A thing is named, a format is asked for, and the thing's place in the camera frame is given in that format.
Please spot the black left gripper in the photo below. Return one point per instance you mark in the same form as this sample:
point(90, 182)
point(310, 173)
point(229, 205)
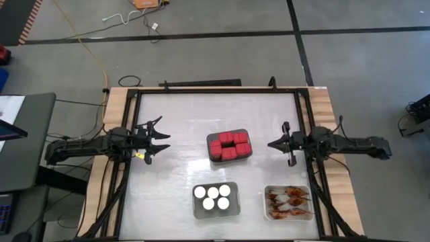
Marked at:
point(142, 141)

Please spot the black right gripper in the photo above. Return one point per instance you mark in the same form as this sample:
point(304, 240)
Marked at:
point(292, 142)

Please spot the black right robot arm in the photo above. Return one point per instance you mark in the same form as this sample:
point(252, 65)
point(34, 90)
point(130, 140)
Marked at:
point(352, 142)

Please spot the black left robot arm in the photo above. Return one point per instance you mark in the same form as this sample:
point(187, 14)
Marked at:
point(84, 146)

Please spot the grey translucent plastic bin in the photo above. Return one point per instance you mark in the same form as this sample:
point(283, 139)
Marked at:
point(211, 158)

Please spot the white plastic storage bin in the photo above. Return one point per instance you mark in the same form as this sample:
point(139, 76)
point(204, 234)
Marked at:
point(289, 219)
point(198, 211)

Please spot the grey side desk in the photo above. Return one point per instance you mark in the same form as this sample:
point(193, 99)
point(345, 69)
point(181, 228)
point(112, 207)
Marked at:
point(33, 151)

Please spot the orange flat box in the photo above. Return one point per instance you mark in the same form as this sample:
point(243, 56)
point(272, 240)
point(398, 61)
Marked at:
point(146, 3)

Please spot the black equipment crate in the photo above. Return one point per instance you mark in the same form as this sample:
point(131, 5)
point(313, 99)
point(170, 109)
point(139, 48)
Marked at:
point(421, 107)

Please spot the dark tablet screen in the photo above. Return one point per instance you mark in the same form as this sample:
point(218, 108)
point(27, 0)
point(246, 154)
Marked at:
point(8, 132)

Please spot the white paper sheet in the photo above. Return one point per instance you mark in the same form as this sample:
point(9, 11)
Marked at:
point(11, 107)

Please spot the black computer mouse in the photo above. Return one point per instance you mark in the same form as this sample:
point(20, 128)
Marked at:
point(21, 238)

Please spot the blue floor object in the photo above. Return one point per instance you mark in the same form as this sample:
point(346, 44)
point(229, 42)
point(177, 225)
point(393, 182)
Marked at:
point(2, 79)

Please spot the black keyboard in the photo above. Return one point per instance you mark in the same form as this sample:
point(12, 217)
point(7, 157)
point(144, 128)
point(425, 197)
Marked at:
point(5, 215)

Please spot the red floor object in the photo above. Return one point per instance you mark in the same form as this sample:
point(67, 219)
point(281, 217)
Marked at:
point(4, 55)

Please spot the dark striped-edge floor mat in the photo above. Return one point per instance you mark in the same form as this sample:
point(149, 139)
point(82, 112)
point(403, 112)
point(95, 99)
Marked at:
point(13, 20)

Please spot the black aluminium table frame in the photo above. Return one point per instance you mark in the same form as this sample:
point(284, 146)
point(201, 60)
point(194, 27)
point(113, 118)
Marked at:
point(218, 90)

